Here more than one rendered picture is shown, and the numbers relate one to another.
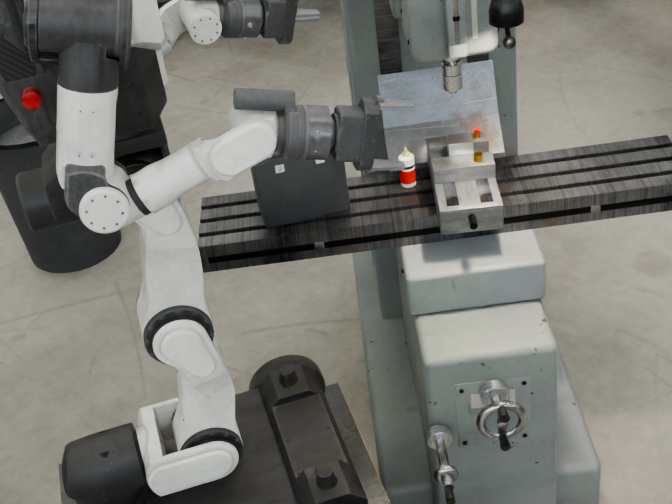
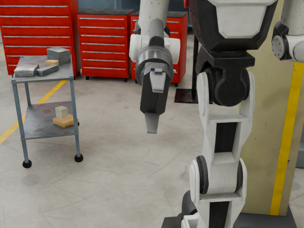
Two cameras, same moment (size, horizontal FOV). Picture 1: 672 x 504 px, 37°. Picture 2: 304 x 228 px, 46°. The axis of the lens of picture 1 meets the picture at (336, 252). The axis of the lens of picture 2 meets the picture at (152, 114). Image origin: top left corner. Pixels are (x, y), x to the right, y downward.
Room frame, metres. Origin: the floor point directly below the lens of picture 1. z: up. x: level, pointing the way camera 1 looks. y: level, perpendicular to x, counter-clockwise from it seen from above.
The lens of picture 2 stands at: (1.50, -0.80, 1.78)
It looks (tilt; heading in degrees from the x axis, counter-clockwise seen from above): 24 degrees down; 95
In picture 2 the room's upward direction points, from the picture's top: straight up
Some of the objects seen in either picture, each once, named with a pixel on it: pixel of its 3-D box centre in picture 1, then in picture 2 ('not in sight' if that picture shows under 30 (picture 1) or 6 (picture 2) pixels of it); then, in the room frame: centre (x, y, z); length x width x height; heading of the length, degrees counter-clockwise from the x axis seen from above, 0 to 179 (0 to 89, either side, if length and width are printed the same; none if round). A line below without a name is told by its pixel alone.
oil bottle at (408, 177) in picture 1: (406, 165); not in sight; (2.19, -0.21, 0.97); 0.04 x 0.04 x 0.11
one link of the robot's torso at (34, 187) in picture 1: (95, 171); (220, 69); (1.62, 0.42, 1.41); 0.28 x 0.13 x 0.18; 101
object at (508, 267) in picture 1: (461, 231); not in sight; (2.14, -0.33, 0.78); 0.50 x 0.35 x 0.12; 178
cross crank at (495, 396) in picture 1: (498, 409); not in sight; (1.64, -0.32, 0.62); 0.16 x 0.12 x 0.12; 178
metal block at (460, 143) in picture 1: (460, 148); not in sight; (2.14, -0.34, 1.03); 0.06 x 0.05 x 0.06; 86
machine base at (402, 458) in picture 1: (458, 358); not in sight; (2.39, -0.34, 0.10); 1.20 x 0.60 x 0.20; 178
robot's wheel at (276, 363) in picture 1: (287, 389); not in sight; (1.94, 0.18, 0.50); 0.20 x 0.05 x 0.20; 101
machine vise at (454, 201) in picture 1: (462, 174); not in sight; (2.11, -0.34, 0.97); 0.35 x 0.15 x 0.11; 176
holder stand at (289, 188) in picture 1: (298, 174); not in sight; (2.15, 0.06, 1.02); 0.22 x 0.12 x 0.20; 99
